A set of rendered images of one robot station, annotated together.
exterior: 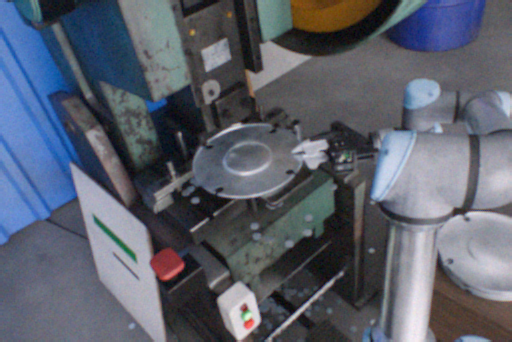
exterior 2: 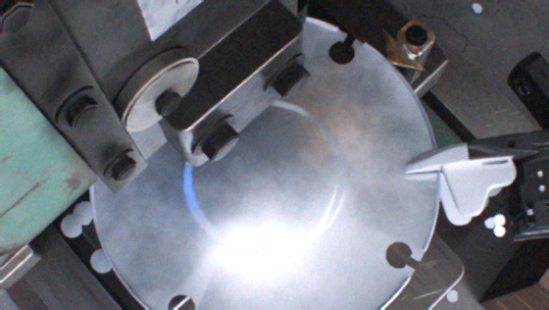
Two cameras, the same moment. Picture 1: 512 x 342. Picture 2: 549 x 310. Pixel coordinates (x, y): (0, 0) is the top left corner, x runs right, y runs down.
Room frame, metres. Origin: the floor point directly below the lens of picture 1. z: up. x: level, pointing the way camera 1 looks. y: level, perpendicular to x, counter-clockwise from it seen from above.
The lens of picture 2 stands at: (0.76, 0.03, 1.40)
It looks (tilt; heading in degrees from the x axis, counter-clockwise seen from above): 75 degrees down; 353
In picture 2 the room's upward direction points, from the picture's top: 2 degrees counter-clockwise
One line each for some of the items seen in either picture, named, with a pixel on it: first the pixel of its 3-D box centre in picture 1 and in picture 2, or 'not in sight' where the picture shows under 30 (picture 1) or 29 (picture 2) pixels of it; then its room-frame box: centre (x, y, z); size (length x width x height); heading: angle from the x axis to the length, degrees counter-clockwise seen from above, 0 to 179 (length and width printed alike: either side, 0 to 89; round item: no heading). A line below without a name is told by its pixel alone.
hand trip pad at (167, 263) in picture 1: (170, 271); not in sight; (0.65, 0.23, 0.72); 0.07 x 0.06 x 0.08; 34
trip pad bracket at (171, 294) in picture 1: (188, 292); not in sight; (0.66, 0.22, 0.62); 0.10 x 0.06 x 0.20; 124
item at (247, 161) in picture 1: (247, 157); (264, 176); (0.91, 0.02, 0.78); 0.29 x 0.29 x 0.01
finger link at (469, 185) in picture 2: (310, 149); (464, 181); (0.88, -0.14, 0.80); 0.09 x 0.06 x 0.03; 85
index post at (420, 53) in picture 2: (296, 134); (409, 54); (1.01, -0.13, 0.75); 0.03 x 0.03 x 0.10; 34
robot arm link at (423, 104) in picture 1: (427, 105); not in sight; (0.85, -0.42, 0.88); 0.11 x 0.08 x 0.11; 67
